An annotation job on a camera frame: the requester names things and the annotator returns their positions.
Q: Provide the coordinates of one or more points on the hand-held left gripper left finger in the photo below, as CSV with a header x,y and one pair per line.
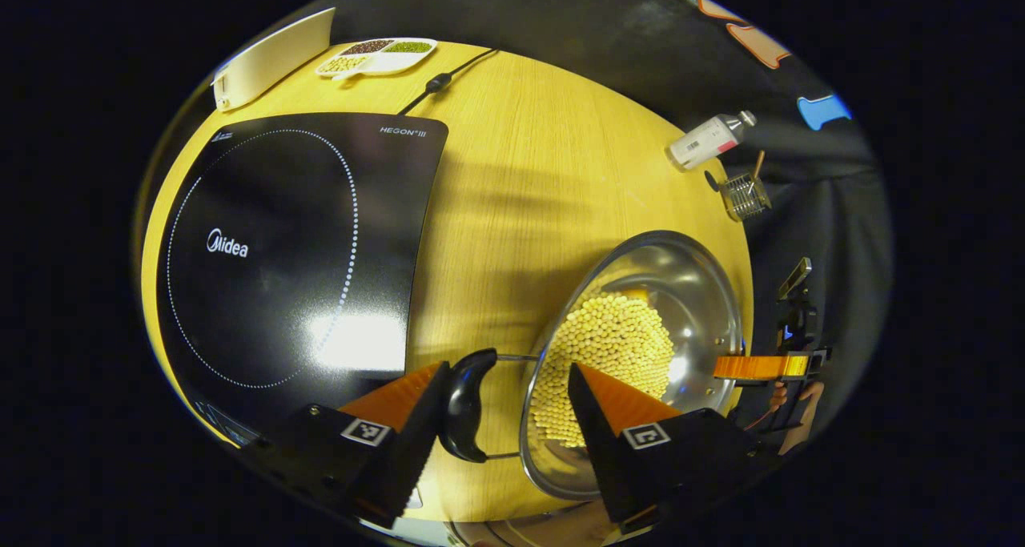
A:
x,y
412,451

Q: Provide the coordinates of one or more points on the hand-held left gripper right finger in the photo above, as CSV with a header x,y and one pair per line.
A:
x,y
600,443

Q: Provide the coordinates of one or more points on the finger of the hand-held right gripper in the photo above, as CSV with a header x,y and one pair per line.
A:
x,y
757,367

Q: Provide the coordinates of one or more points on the black induction cooktop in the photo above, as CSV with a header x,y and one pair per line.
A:
x,y
272,211

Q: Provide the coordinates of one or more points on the pile of soybeans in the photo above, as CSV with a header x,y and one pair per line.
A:
x,y
608,339

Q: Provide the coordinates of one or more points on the wooden stick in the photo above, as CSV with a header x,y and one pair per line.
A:
x,y
757,165

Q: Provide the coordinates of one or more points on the small black round pad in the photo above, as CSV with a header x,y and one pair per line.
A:
x,y
712,181

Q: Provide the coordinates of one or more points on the white plastic bottle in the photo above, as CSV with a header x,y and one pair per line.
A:
x,y
709,140

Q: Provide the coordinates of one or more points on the black backdrop cloth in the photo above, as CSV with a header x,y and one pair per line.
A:
x,y
608,58

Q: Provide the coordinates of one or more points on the white divided dish of beans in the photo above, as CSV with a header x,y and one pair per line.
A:
x,y
376,54

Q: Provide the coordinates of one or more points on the white box-shaped appliance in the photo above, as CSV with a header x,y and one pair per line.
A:
x,y
276,58

